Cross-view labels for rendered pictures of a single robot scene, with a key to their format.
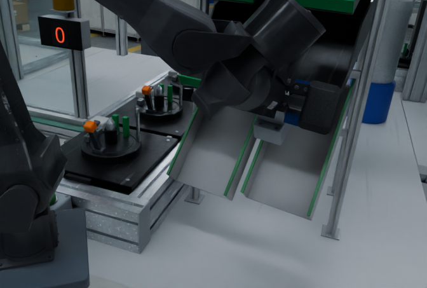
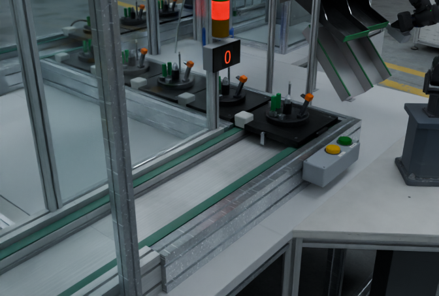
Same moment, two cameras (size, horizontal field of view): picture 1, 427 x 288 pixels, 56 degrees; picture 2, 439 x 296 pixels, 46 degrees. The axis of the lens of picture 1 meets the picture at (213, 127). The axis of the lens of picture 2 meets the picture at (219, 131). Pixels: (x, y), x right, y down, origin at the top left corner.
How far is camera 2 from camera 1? 1.79 m
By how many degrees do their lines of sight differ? 60
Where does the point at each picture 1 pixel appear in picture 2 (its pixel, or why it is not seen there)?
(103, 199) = (346, 127)
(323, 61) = (353, 8)
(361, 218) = not seen: hidden behind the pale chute
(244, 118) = (335, 53)
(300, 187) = (371, 71)
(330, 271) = (377, 106)
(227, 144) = (341, 69)
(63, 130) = (223, 140)
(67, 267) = not seen: outside the picture
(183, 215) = not seen: hidden behind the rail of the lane
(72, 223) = (417, 105)
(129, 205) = (353, 121)
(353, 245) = (360, 97)
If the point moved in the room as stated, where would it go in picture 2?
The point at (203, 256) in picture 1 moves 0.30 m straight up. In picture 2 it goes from (362, 131) to (373, 49)
